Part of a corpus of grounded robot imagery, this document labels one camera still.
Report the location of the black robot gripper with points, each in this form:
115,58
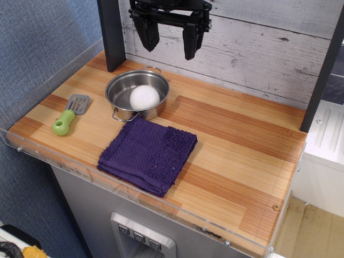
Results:
193,16

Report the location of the small steel pot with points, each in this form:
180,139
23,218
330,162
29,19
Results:
119,89

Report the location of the purple towel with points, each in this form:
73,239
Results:
148,155

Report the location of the white ball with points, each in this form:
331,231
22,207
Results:
144,97

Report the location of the clear acrylic table guard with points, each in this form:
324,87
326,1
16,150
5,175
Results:
246,112

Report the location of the white toy sink counter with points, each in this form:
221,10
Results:
319,177

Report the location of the silver dispenser button panel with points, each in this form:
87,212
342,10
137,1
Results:
137,240

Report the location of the black and yellow object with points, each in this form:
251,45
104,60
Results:
17,243

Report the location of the dark left shelf post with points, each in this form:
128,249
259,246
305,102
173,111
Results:
109,16

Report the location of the dark shelf post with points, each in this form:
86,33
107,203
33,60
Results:
324,74
109,16

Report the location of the green handled grey spatula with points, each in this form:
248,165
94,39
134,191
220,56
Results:
76,105

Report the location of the dark right shelf post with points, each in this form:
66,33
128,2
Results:
324,74

